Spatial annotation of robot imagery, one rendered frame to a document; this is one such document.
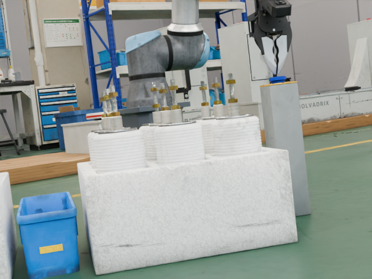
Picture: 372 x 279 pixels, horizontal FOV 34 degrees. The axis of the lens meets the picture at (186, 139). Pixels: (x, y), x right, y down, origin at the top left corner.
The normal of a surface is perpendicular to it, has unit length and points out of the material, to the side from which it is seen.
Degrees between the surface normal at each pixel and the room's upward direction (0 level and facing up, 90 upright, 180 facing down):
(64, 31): 90
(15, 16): 90
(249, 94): 90
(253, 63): 90
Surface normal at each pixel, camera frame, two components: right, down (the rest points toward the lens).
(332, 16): -0.83, 0.12
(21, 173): 0.54, -0.02
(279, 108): 0.21, 0.03
